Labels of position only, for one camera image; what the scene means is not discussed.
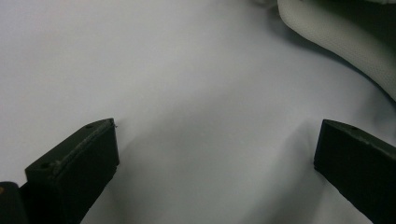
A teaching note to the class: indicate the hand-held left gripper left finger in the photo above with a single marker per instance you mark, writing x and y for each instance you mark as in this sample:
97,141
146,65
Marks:
77,161

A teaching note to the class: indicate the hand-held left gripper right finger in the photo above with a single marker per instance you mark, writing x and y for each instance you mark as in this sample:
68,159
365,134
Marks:
358,168

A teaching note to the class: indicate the white leather shoe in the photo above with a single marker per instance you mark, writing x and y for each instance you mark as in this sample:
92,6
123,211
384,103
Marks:
342,37

